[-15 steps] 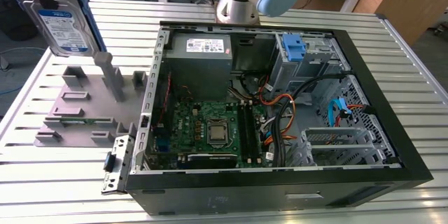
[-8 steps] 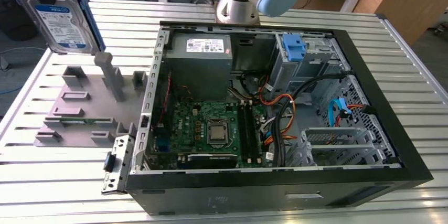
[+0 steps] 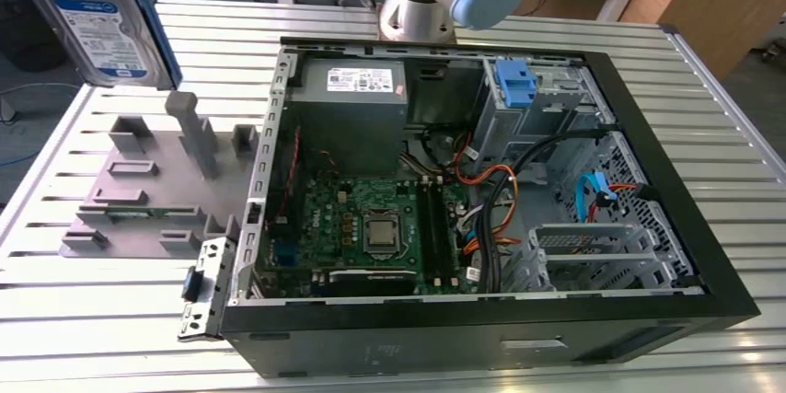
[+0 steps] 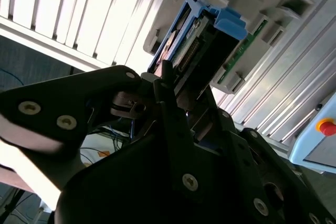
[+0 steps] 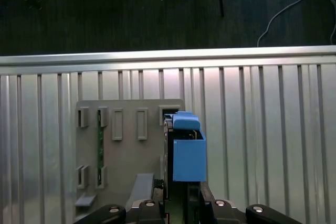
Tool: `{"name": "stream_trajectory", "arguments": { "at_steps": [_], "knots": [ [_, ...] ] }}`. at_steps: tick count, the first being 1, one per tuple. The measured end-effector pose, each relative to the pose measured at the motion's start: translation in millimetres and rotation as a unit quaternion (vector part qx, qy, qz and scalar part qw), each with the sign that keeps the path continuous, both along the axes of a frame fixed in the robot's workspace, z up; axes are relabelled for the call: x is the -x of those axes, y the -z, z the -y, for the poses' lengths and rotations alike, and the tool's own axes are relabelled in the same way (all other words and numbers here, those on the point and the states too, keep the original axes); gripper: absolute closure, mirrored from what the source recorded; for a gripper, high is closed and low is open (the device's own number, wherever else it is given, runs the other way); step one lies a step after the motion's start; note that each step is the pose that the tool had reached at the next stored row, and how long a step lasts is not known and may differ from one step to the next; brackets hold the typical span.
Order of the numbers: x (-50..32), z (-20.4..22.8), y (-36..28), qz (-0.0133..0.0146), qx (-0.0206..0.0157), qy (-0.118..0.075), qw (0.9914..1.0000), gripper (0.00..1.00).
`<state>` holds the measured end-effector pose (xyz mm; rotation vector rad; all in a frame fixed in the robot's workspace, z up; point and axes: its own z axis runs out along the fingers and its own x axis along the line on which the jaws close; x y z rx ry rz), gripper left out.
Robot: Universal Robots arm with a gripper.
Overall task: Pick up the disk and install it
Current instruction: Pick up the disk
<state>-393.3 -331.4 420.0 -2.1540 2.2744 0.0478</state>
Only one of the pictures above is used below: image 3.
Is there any green RAM stick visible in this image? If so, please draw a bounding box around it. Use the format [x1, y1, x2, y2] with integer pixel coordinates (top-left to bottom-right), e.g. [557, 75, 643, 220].
[103, 207, 198, 221]

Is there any thick black case cable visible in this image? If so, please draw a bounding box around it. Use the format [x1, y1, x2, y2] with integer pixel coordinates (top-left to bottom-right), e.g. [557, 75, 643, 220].
[478, 128, 615, 295]

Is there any black open PC case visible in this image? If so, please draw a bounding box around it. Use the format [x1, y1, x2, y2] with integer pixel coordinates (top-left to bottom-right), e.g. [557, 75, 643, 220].
[218, 36, 763, 378]

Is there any orange yellow wire bundle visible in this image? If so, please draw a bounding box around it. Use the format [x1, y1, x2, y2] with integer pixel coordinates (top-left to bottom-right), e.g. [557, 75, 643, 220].
[454, 165, 523, 256]

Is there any black CPU socket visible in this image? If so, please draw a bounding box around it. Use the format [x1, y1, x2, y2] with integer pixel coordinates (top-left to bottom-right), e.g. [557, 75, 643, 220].
[358, 207, 410, 261]

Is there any black waste bin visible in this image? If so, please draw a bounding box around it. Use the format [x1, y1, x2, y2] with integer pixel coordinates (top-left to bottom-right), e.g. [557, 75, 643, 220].
[0, 0, 70, 73]

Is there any orange red power wire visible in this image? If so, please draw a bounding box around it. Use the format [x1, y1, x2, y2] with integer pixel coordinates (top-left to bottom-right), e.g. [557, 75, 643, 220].
[587, 183, 655, 224]

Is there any silver drive cage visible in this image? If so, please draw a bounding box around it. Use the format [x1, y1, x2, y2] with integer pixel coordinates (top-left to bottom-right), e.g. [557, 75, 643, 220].
[475, 59, 615, 173]

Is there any grey hinged slot bracket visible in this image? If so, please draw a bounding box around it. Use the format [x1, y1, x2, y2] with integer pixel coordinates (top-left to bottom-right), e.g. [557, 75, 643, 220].
[176, 236, 240, 342]

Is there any blue drive latch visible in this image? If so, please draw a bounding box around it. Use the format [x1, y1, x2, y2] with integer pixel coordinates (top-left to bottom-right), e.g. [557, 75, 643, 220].
[495, 59, 537, 109]

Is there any green motherboard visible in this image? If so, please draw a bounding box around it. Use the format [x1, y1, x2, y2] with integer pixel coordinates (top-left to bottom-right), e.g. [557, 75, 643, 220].
[263, 176, 486, 297]

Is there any hard disk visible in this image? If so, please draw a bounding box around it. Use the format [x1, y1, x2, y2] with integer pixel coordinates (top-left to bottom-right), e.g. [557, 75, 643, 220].
[3, 0, 184, 91]

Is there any black RAM slot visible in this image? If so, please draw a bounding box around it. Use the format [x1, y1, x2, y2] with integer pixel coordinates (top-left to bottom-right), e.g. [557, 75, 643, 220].
[417, 175, 441, 287]
[433, 175, 459, 287]

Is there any black graphics card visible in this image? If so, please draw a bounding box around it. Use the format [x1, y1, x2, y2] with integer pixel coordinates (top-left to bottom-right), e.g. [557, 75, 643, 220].
[310, 267, 423, 297]

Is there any grey power supply unit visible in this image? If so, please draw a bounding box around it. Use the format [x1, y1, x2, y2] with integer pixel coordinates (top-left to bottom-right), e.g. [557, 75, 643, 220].
[286, 57, 410, 178]

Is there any grey parts rack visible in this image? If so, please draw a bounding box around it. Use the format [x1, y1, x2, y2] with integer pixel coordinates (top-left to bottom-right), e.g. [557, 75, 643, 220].
[58, 91, 263, 260]

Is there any blue data wire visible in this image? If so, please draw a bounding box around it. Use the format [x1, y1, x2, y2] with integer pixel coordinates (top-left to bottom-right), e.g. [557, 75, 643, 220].
[577, 171, 619, 224]

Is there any blue expansion slot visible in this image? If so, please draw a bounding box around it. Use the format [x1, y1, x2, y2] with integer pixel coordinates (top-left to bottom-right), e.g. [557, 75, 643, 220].
[274, 238, 300, 270]

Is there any pale blue floor cable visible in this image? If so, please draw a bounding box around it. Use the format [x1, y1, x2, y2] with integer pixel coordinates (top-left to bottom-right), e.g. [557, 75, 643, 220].
[0, 82, 82, 99]

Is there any thin red wire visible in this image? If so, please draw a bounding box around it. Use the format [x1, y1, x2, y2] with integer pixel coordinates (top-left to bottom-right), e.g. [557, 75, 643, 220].
[274, 127, 303, 228]

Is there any silver CPU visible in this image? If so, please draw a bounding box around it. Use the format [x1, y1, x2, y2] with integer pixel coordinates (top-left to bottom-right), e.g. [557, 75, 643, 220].
[366, 220, 399, 247]

